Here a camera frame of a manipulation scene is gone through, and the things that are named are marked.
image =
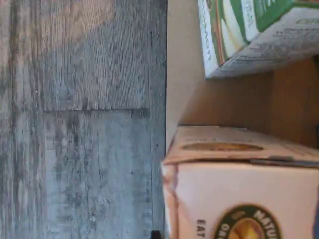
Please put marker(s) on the green and white oatmeal box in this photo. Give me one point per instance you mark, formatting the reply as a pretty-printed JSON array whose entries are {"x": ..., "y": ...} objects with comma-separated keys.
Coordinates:
[{"x": 236, "y": 30}]

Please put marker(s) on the black metal shelf rack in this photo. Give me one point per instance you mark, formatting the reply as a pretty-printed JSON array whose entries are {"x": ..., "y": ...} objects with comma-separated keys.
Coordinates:
[{"x": 224, "y": 104}]

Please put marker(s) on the blue and white oatmeal box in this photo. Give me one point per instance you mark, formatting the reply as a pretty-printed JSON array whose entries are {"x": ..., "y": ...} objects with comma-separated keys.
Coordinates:
[{"x": 249, "y": 186}]

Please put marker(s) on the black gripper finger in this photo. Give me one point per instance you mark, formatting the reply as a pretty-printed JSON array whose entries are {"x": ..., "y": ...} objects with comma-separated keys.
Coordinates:
[{"x": 155, "y": 235}]

